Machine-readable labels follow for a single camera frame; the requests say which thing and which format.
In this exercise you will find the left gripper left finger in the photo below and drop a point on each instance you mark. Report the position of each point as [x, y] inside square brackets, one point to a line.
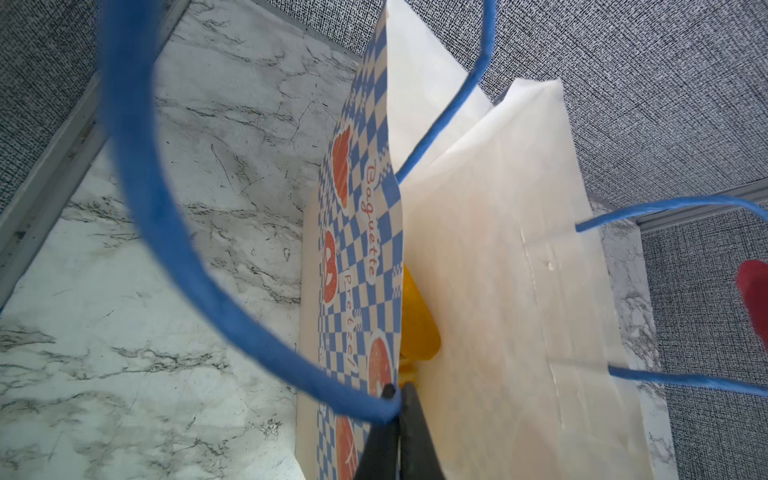
[380, 457]

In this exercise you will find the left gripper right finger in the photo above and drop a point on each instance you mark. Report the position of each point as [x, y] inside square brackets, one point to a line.
[418, 457]

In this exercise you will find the long brown baguette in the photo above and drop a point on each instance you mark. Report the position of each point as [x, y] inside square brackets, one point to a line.
[420, 338]

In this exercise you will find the blue checkered paper bag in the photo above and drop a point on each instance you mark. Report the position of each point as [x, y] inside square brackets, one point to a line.
[485, 205]

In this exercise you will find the red kitchen tongs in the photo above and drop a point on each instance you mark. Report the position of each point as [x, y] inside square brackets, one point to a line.
[752, 281]

